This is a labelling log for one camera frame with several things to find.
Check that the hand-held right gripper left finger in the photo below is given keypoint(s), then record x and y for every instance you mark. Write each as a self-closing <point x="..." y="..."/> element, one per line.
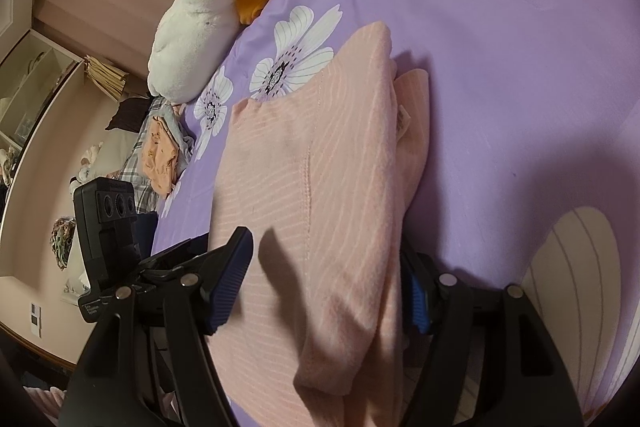
<point x="227" y="287"/>

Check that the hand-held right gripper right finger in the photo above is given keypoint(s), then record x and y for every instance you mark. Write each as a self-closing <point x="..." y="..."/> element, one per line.
<point x="420" y="297"/>

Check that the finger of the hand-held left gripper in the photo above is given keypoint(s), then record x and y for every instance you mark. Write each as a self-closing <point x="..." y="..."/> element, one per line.
<point x="175" y="257"/>

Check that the pink knit sweater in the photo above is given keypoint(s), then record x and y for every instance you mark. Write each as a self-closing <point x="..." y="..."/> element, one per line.
<point x="310" y="187"/>

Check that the floral ornament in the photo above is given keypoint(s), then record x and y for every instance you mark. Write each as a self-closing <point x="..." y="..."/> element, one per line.
<point x="62" y="242"/>

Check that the plaid cloth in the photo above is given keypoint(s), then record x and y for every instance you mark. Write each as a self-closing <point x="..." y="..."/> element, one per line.
<point x="132" y="169"/>

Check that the orange printed cloth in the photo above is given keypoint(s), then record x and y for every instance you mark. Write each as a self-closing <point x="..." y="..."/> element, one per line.
<point x="160" y="157"/>

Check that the grey cloth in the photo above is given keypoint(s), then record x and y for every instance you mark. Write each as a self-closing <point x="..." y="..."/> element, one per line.
<point x="185" y="147"/>

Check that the dark brown cloth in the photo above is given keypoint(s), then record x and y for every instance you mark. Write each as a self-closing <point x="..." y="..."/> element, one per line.
<point x="130" y="114"/>

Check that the yellow pleated cloth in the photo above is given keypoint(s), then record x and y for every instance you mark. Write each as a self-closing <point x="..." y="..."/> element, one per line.
<point x="105" y="74"/>

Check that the white shelf cabinet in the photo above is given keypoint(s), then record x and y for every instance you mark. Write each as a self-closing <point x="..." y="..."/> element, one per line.
<point x="30" y="82"/>

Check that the white duck plush toy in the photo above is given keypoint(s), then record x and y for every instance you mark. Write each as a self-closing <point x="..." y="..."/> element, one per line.
<point x="190" y="42"/>

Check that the purple floral blanket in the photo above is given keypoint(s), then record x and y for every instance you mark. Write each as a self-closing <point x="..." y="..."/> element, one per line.
<point x="500" y="57"/>

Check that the wall switch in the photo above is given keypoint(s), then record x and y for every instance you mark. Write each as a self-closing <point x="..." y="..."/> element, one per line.
<point x="36" y="319"/>

